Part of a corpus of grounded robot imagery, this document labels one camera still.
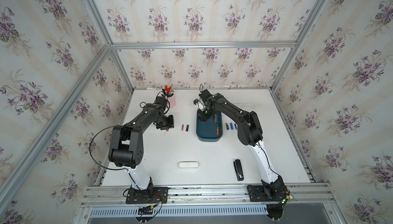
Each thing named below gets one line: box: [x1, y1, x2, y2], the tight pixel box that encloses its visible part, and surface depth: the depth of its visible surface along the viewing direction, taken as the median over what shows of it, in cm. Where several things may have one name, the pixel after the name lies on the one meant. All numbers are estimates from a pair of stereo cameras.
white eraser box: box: [178, 161, 199, 170], surface depth 82 cm
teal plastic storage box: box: [195, 108, 224, 143], surface depth 97 cm
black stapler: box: [233, 159, 245, 182], surface depth 81 cm
